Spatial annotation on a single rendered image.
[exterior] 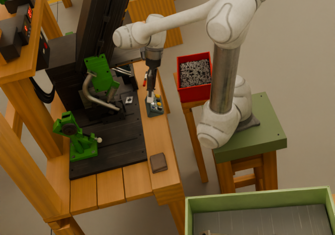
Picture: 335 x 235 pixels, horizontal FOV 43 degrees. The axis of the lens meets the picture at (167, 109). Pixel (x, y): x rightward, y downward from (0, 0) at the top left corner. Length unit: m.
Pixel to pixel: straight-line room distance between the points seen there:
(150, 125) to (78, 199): 0.56
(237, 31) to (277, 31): 2.88
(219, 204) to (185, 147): 1.46
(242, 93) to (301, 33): 2.37
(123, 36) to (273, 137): 0.87
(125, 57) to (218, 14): 1.08
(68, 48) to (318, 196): 1.54
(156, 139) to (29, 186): 0.69
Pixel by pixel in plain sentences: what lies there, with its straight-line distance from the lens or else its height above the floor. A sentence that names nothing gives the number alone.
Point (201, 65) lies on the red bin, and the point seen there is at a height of 0.88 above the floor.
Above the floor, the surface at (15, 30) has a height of 1.63.
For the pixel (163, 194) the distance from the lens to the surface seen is 2.10.
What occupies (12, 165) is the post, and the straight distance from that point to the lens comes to 1.90.
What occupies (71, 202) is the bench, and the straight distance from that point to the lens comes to 2.19.
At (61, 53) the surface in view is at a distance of 2.49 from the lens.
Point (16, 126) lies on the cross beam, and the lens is 2.15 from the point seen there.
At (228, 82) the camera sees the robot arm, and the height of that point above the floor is 1.40.
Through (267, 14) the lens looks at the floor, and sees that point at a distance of 4.62.
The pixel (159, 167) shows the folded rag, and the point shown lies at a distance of 2.09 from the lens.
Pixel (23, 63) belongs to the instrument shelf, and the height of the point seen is 1.54.
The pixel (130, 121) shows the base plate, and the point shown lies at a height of 0.90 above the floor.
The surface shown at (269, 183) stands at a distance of 2.45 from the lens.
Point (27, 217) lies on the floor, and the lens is 3.45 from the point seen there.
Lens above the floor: 2.54
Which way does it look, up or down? 44 degrees down
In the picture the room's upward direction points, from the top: 16 degrees counter-clockwise
